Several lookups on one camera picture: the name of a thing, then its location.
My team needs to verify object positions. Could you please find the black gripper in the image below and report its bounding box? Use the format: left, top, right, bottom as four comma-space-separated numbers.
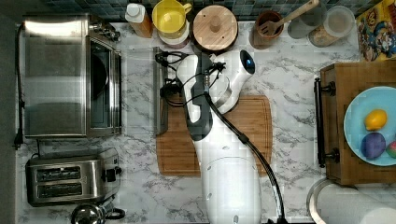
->
155, 50, 188, 107

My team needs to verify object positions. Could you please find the glass oven door with handle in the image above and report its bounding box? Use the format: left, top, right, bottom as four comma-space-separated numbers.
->
121, 47, 168, 136

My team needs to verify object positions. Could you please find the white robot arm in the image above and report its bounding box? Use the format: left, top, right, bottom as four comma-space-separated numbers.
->
171, 49, 262, 224

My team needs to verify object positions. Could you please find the silver toaster oven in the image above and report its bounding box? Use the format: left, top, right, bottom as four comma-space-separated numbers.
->
21, 14, 121, 138

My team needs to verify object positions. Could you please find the orange bottle with white cap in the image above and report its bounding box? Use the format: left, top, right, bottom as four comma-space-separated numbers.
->
125, 3, 153, 38

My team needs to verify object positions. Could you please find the yellow cup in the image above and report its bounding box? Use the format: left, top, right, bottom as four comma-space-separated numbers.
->
152, 0, 192, 35

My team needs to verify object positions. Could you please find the black canister with wooden lid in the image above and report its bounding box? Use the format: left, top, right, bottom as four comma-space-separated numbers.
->
192, 5, 238, 52

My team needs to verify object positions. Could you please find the bamboo cutting board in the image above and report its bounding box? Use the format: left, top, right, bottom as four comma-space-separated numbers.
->
156, 95, 273, 176

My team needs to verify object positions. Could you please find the wooden spatula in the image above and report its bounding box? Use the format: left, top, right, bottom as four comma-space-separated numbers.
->
259, 0, 319, 36

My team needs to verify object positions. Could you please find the brown wooden utensil holder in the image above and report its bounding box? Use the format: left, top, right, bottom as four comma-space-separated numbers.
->
249, 10, 284, 49

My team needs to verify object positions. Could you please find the silver two-slot toaster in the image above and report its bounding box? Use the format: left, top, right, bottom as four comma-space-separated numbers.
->
25, 148, 122, 207

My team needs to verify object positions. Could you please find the empty clear plastic container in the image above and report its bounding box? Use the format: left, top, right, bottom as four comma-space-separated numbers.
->
288, 3, 327, 39

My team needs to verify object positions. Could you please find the clear jar of cereal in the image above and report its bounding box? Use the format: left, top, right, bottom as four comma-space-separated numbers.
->
308, 6, 355, 48

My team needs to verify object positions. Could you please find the yellow lemon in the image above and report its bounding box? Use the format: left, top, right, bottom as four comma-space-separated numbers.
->
364, 109, 388, 131

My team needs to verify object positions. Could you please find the purple toy fruit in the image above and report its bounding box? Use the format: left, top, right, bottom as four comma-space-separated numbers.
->
361, 133, 386, 160

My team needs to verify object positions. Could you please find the light blue plate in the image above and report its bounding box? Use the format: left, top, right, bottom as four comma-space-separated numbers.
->
344, 86, 396, 166

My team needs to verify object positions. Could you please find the yellow cereal box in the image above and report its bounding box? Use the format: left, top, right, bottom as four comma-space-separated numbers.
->
356, 0, 396, 62

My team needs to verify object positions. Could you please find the red green toy fruit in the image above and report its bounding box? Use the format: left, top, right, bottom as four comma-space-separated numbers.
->
386, 141, 396, 158

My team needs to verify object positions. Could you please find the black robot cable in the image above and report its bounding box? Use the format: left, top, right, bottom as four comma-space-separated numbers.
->
160, 61, 289, 224

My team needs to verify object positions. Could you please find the wooden drawer box with handle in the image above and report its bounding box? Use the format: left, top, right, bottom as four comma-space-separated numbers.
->
314, 61, 395, 186

